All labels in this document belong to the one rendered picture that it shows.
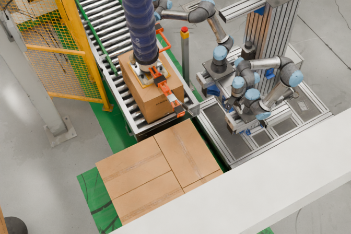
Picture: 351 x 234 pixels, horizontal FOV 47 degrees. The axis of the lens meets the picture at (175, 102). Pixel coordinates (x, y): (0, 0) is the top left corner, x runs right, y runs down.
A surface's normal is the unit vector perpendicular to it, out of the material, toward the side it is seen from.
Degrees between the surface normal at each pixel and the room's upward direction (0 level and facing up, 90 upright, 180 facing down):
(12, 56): 90
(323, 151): 0
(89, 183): 0
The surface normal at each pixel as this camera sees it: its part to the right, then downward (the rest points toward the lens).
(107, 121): -0.04, -0.52
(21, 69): 0.47, 0.74
